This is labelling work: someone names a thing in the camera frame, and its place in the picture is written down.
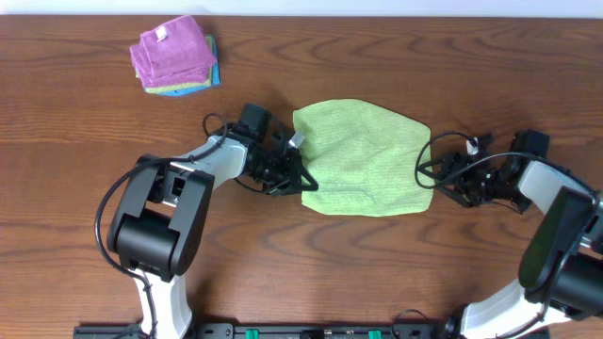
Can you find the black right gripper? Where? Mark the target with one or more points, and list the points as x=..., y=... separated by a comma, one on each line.
x=461, y=163

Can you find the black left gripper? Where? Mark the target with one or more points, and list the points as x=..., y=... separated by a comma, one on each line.
x=288, y=181

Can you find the green microfiber cloth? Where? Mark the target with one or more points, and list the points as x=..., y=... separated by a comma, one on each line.
x=363, y=157

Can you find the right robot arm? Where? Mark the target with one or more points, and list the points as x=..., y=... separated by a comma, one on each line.
x=556, y=282

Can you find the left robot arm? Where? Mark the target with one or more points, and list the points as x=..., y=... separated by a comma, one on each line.
x=157, y=228

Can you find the blue folded cloth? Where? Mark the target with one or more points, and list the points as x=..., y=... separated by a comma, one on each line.
x=190, y=64

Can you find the light green folded cloth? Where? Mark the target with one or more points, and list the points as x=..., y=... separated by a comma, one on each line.
x=139, y=57

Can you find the purple folded cloth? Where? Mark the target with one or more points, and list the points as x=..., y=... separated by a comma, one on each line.
x=182, y=22

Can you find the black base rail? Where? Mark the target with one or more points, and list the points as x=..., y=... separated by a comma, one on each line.
x=409, y=330

